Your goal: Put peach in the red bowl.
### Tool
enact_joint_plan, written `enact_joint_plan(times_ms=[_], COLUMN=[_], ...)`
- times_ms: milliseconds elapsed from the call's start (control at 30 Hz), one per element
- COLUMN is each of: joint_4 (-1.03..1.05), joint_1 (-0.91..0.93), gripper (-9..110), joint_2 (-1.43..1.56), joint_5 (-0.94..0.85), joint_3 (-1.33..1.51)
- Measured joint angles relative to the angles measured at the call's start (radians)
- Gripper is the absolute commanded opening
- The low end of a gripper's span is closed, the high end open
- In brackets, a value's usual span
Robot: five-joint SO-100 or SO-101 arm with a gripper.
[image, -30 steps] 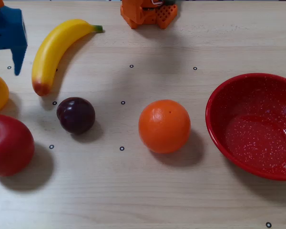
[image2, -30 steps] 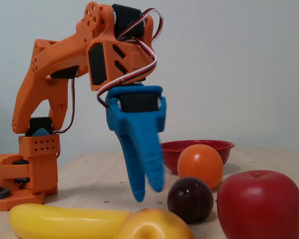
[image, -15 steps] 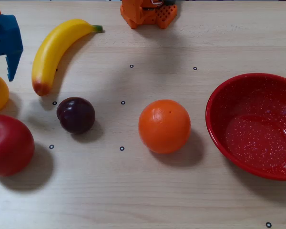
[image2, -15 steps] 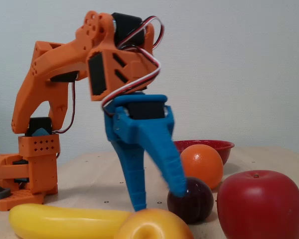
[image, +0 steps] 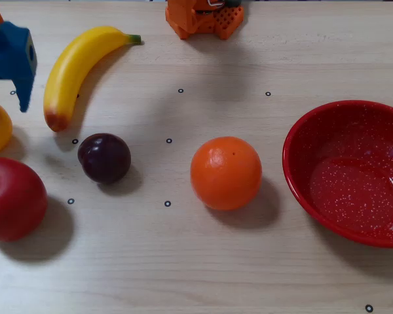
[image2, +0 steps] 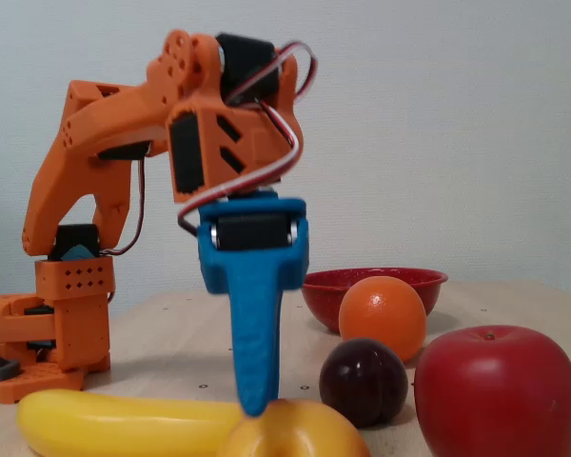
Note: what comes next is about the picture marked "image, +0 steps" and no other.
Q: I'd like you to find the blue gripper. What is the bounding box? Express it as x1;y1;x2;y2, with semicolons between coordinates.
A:
0;21;38;113

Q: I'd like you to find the orange robot base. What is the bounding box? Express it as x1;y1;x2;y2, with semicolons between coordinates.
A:
164;0;245;41

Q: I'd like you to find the red speckled bowl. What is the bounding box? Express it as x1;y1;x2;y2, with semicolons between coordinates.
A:
282;99;393;249

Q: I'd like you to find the yellow toy banana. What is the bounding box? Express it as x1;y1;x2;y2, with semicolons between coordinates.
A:
43;26;142;133

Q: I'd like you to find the dark purple toy plum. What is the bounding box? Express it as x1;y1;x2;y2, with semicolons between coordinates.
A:
77;132;132;184

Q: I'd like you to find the red toy apple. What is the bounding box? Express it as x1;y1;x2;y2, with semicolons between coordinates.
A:
0;156;48;243

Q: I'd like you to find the orange toy orange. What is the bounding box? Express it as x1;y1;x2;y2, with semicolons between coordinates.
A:
190;136;263;211

